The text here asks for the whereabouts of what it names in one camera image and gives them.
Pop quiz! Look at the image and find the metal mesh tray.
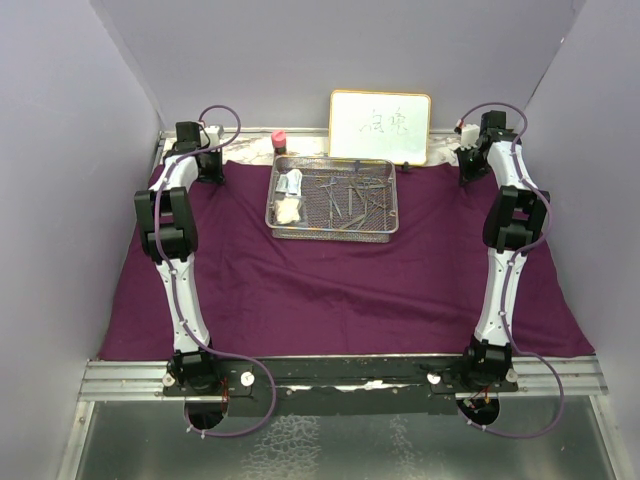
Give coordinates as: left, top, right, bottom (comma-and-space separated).
265, 156, 399, 243

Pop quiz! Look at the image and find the yellow framed whiteboard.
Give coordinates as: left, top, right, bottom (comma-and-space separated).
328, 90, 432, 166

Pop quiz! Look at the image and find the steel forceps left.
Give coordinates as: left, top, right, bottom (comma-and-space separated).
316, 176, 343, 228

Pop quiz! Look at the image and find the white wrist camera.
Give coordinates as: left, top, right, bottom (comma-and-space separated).
454, 120, 480, 148
200, 124, 225, 148

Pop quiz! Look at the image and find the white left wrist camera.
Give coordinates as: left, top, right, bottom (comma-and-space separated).
200, 124, 225, 148

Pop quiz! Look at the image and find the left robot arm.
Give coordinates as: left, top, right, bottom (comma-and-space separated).
134, 121, 224, 395

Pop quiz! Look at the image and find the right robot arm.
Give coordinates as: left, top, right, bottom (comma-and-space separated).
455, 110, 549, 391

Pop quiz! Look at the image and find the steel tweezers front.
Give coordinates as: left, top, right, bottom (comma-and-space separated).
339, 214, 370, 231

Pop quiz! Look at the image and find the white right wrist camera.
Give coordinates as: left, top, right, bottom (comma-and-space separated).
454, 120, 480, 148

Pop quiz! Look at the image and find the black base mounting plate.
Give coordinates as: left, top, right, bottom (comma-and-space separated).
162, 355, 518, 418

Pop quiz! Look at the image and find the steel clamp right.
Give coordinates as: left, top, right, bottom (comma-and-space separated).
356, 176, 391, 211

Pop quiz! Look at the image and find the pink lid spice bottle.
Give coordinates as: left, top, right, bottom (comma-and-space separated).
271, 130, 287, 156

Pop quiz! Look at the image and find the aluminium frame rail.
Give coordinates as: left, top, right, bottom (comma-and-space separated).
79, 355, 609, 402

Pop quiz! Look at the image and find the white gauze bag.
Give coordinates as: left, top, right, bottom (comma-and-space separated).
274, 196, 306, 225

